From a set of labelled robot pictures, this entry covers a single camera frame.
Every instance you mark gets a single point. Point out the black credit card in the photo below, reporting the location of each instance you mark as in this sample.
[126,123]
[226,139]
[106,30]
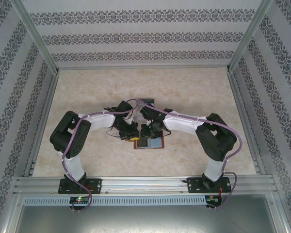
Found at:
[148,100]
[141,144]

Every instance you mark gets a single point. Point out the brown leather card holder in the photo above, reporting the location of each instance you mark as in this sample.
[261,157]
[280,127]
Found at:
[157,144]

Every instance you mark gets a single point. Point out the clear plastic tray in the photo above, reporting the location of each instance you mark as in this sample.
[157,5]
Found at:
[138,116]

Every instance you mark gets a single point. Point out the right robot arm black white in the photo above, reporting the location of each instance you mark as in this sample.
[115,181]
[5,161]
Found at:
[215,138]

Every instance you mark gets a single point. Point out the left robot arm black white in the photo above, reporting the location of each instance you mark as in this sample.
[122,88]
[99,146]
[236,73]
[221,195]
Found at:
[70,136]

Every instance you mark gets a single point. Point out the left controller circuit board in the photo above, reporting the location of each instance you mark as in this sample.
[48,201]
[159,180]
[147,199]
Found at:
[80,199]

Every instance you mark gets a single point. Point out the controller circuit board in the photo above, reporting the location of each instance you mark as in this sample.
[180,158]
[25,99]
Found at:
[213,199]
[80,199]

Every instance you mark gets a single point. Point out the grey metal panel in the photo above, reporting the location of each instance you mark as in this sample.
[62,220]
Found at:
[145,221]

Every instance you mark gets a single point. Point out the right controller circuit board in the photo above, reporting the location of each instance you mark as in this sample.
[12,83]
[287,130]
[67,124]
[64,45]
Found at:
[213,199]

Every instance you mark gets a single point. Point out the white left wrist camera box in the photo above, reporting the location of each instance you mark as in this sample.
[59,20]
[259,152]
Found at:
[129,120]

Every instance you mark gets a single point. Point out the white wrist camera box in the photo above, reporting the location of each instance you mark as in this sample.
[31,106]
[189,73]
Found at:
[148,121]
[129,120]

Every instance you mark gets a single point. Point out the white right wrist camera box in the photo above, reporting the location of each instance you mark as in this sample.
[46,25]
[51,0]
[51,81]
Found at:
[148,121]

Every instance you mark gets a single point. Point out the aluminium mounting rail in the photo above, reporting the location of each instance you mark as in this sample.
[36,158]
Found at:
[145,185]

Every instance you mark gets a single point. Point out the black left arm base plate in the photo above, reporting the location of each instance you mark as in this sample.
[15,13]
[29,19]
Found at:
[97,185]

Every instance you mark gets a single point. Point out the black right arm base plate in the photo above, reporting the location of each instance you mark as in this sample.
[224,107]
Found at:
[194,185]

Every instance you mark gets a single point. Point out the aluminium side rail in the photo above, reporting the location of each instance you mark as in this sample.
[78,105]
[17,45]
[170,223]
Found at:
[242,109]
[44,121]

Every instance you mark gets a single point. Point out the aluminium corner post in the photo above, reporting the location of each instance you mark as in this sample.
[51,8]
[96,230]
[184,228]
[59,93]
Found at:
[248,36]
[40,36]

